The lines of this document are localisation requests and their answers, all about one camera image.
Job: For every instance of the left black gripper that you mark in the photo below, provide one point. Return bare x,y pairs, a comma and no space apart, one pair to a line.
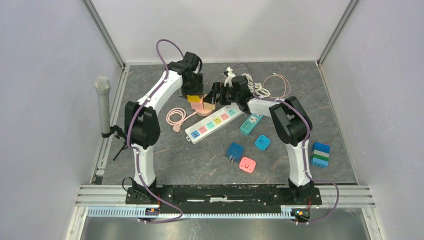
198,90

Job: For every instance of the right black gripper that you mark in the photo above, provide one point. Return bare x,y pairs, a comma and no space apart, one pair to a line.
216,90

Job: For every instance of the yellow cube adapter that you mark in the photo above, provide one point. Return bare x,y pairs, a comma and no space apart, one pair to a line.
194,98

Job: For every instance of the dark blue cube adapter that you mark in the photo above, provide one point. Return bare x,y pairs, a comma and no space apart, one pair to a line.
234,152

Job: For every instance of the light blue plug adapter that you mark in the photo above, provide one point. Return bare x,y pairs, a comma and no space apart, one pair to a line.
262,142

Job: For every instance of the red-pink cube adapter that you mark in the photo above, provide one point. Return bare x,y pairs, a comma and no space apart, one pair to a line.
247,165

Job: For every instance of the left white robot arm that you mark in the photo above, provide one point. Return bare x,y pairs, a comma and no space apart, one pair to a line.
141,121

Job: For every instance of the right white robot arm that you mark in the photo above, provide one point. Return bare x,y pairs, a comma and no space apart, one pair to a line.
291,123

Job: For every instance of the pink round socket base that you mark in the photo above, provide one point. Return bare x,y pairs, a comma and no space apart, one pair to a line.
203,112

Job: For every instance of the beige cube adapter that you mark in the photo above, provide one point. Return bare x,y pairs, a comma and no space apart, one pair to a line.
209,106

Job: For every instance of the pink cube adapter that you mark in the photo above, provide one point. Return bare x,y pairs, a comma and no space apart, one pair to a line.
197,106

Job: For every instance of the white multicolour power strip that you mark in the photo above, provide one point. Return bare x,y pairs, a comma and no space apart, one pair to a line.
212,123

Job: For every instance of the teal power strip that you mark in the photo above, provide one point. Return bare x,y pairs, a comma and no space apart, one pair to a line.
250,123

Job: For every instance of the grey microphone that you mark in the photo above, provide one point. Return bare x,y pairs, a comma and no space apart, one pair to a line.
103,88

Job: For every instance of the blue green block stack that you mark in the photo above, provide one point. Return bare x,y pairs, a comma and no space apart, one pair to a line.
320,155

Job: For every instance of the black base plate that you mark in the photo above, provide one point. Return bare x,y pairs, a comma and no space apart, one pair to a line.
222,199

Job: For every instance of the light blue cable duct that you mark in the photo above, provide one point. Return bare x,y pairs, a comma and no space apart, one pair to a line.
153,213

